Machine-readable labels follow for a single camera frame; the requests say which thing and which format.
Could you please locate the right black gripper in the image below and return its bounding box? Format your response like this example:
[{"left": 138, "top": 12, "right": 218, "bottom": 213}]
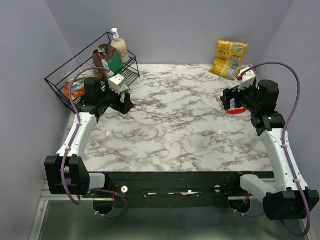
[{"left": 220, "top": 81, "right": 261, "bottom": 113}]

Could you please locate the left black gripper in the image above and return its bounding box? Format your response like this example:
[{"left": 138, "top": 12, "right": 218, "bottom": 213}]
[{"left": 98, "top": 80, "right": 135, "bottom": 115}]

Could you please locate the metal red key organizer plate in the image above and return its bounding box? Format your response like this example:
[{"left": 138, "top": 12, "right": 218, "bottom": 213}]
[{"left": 226, "top": 107, "right": 247, "bottom": 115}]

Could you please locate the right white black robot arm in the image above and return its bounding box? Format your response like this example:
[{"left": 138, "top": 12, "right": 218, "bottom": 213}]
[{"left": 220, "top": 80, "right": 320, "bottom": 220}]

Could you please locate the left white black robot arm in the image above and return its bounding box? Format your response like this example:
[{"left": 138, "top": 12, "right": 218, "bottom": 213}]
[{"left": 44, "top": 74, "right": 134, "bottom": 198}]

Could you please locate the green white snack packet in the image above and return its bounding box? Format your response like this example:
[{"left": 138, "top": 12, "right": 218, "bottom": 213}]
[{"left": 120, "top": 84, "right": 130, "bottom": 93}]

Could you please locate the yellow chips bag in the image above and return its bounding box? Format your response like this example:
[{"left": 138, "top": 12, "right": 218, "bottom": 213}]
[{"left": 209, "top": 40, "right": 249, "bottom": 80}]

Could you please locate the orange snack packet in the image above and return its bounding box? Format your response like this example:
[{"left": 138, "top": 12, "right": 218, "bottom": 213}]
[{"left": 62, "top": 84, "right": 85, "bottom": 101}]

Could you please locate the brown green bag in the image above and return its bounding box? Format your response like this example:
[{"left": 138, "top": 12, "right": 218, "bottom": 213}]
[{"left": 92, "top": 44, "right": 124, "bottom": 74}]

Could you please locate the clear plastic packet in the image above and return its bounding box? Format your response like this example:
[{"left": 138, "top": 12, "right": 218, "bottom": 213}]
[{"left": 66, "top": 69, "right": 98, "bottom": 91}]

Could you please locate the cream pump lotion bottle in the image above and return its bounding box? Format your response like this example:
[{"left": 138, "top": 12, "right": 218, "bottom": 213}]
[{"left": 111, "top": 28, "right": 130, "bottom": 64}]

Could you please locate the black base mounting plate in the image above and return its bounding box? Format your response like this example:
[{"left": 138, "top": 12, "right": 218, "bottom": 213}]
[{"left": 82, "top": 171, "right": 276, "bottom": 210}]

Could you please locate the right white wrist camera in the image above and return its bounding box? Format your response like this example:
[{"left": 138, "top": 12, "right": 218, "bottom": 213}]
[{"left": 236, "top": 67, "right": 256, "bottom": 92}]

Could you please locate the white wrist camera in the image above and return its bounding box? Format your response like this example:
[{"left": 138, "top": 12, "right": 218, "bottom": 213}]
[
  {"left": 236, "top": 67, "right": 256, "bottom": 92},
  {"left": 108, "top": 74, "right": 126, "bottom": 94}
]

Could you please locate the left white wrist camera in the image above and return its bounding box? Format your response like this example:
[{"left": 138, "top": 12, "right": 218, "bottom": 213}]
[{"left": 108, "top": 74, "right": 126, "bottom": 94}]

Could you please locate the black wire rack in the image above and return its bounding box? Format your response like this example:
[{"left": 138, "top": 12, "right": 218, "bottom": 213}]
[{"left": 44, "top": 31, "right": 141, "bottom": 119}]

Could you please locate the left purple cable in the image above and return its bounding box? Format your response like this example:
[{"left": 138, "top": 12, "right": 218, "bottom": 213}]
[{"left": 60, "top": 67, "right": 128, "bottom": 219}]

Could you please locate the purple cable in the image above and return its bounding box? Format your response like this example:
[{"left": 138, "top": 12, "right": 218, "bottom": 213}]
[
  {"left": 60, "top": 67, "right": 128, "bottom": 219},
  {"left": 234, "top": 61, "right": 312, "bottom": 237}
]

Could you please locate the aluminium rail frame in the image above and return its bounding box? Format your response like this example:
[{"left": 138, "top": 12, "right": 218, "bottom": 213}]
[{"left": 40, "top": 171, "right": 314, "bottom": 237}]

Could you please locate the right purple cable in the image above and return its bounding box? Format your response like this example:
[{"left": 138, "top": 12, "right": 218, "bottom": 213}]
[{"left": 234, "top": 61, "right": 312, "bottom": 237}]

